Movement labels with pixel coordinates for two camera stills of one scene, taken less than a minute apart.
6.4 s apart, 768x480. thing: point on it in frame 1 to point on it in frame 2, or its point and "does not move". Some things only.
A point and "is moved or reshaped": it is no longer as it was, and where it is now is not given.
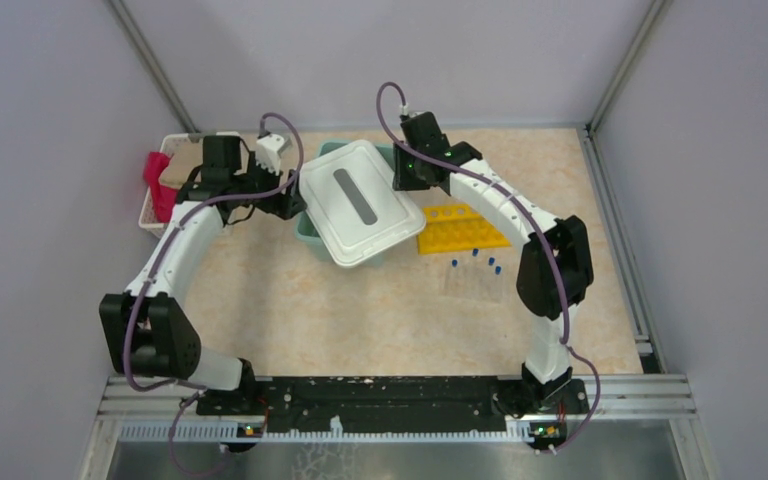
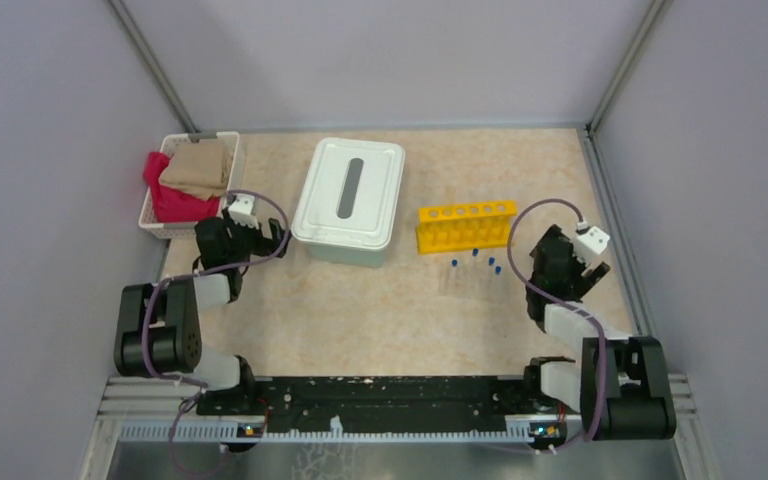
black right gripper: [401, 182] to [575, 281]
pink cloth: [166, 198] does not move
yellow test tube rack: [457, 228] does not move
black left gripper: [288, 204] to [266, 247]
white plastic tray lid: [358, 202] is moved or reshaped
